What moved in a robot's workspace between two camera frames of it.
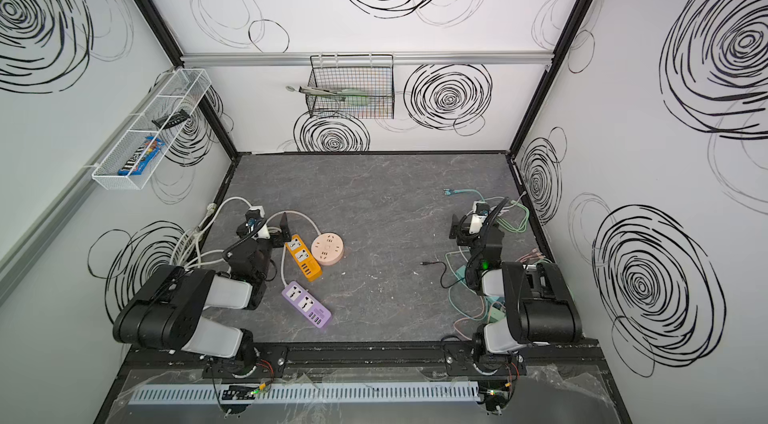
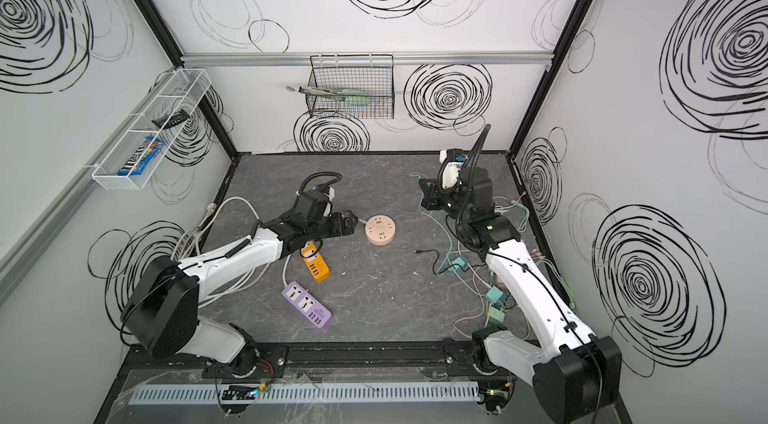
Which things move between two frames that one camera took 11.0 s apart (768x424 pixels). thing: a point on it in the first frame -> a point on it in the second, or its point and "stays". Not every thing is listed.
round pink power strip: (327, 248) -> (380, 229)
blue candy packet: (142, 157) stays
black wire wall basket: (371, 73) stays
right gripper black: (462, 230) -> (430, 193)
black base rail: (171, 359) stays
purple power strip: (307, 304) stays
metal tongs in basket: (337, 92) stays
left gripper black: (274, 233) -> (344, 223)
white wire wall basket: (137, 155) stays
